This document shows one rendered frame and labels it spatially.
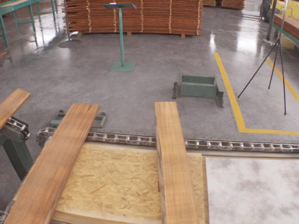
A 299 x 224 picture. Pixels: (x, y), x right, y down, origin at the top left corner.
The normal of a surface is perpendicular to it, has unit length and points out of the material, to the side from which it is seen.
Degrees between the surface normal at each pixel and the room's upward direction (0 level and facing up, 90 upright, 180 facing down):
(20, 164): 90
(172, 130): 0
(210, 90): 90
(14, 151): 90
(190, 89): 90
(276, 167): 0
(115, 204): 0
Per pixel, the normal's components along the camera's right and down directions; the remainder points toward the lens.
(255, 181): 0.00, -0.82
